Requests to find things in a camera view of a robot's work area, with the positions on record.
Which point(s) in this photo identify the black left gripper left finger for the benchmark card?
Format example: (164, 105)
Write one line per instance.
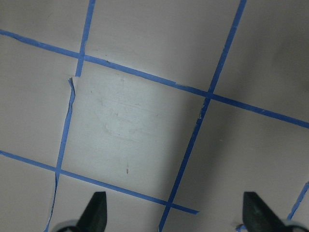
(93, 218)

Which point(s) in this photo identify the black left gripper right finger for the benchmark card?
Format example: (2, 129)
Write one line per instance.
(258, 217)

